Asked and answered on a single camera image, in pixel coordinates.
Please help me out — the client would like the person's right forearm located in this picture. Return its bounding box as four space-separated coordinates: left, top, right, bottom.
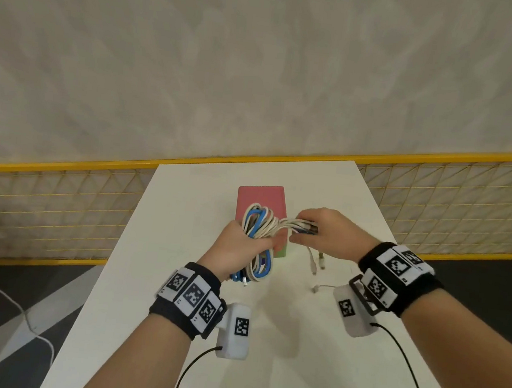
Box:
393 287 512 388

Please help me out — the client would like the black wristband with markers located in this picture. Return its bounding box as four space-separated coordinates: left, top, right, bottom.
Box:
146 258 233 344
346 238 447 323

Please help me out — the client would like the black right wristband with markers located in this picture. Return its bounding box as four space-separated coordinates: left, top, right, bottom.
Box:
346 238 447 323

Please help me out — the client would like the bundle of white cables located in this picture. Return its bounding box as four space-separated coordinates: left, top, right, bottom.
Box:
239 204 324 277
235 201 321 289
311 282 341 298
239 204 333 272

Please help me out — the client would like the pink drawer box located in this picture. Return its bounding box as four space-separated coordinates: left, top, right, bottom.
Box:
231 181 295 259

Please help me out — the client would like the person's left hand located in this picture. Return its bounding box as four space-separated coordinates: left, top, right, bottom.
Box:
195 215 290 290

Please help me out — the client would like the person's left forearm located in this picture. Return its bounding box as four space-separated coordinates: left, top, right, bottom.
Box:
78 308 196 388

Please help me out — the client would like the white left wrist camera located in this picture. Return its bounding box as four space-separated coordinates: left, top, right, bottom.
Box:
213 302 254 362

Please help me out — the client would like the person's right hand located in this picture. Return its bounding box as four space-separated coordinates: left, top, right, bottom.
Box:
287 203 385 266

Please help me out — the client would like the black left wristband with markers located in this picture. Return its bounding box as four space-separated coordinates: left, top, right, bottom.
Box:
146 258 233 344

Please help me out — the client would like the black right camera cable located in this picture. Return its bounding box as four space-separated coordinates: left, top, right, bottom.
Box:
363 322 445 388

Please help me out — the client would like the blue cable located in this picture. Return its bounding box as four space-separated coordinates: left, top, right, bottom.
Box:
228 205 280 288

